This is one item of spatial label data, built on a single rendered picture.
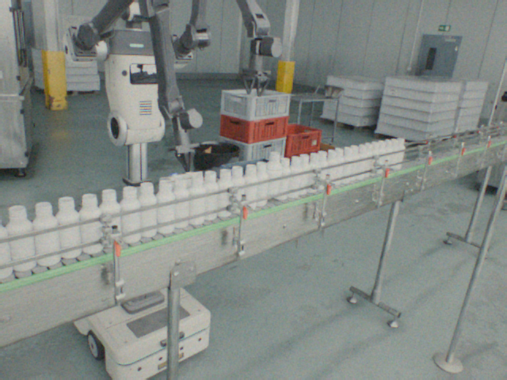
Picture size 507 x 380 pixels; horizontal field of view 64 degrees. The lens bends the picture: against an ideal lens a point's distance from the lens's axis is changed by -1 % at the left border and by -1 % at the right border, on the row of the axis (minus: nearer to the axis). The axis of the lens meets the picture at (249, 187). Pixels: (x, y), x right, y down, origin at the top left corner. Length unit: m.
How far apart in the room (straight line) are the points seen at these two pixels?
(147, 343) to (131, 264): 0.85
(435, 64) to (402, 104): 4.22
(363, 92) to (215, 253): 7.31
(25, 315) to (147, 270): 0.35
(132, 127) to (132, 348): 0.99
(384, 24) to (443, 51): 1.94
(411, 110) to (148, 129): 6.50
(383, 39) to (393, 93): 5.02
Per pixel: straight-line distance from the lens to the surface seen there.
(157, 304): 2.26
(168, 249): 1.32
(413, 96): 7.93
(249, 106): 3.80
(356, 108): 8.63
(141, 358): 2.09
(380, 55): 12.95
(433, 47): 12.18
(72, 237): 1.19
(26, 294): 1.19
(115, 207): 1.21
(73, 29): 1.80
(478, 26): 11.86
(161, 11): 1.37
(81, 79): 10.90
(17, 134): 4.90
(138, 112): 1.83
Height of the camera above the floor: 1.60
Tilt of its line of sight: 20 degrees down
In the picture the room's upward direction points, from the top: 5 degrees clockwise
